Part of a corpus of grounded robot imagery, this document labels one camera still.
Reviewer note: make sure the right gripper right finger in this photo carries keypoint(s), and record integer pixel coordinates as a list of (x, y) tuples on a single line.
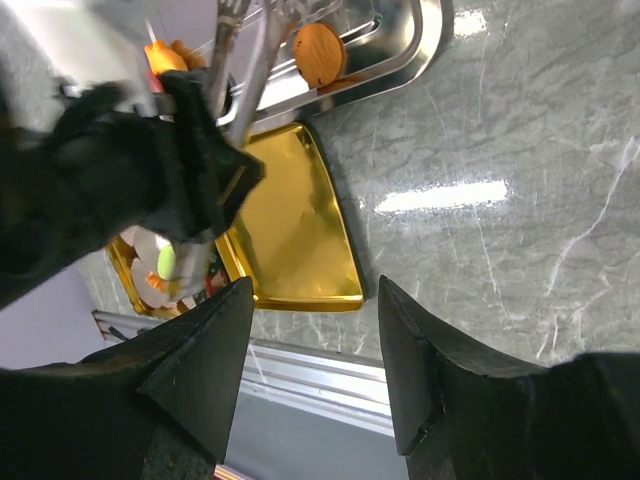
[(463, 410)]

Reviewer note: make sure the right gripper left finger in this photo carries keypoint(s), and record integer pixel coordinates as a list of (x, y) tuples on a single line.
[(158, 406)]

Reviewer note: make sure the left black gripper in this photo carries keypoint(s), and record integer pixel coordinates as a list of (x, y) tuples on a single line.
[(68, 192)]

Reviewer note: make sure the metal tongs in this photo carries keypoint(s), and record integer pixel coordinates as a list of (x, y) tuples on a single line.
[(248, 37)]

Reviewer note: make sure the green round cookie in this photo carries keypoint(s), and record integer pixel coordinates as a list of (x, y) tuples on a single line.
[(165, 263)]

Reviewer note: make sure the orange flower cookie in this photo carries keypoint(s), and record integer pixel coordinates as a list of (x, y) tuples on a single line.
[(157, 282), (162, 58), (338, 85)]

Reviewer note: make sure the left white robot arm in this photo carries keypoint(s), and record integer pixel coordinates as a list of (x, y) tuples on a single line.
[(93, 42)]

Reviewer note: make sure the white paper cup centre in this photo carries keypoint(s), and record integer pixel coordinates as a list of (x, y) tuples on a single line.
[(147, 245)]

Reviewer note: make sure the gold tin lid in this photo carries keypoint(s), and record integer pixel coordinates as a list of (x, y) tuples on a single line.
[(290, 237)]

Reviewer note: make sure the white paper cup bottom-left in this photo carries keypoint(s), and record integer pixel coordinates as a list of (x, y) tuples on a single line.
[(148, 295)]

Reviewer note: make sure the gold cookie tin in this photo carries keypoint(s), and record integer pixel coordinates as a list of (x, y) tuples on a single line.
[(198, 274)]

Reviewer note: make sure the round waffle cookie right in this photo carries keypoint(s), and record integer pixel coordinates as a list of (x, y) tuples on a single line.
[(319, 54)]

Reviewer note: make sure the silver metal tray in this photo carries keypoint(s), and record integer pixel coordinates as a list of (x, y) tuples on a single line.
[(388, 45)]

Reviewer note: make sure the aluminium rail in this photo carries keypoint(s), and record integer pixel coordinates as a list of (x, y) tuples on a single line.
[(345, 388)]

